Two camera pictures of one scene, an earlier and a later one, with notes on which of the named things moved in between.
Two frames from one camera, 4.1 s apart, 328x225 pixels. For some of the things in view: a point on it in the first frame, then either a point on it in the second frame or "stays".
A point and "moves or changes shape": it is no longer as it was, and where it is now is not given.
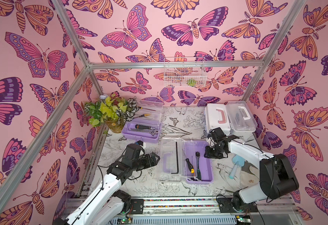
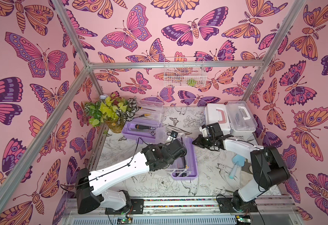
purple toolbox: (180, 159) moves or changes shape
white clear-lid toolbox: (242, 122) stays
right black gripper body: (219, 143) to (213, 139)
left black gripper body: (143, 162) to (160, 147)
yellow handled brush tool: (143, 115) stays
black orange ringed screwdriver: (142, 126) stays
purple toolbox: (145, 125) stays
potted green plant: (112, 111) stays
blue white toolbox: (216, 116) stays
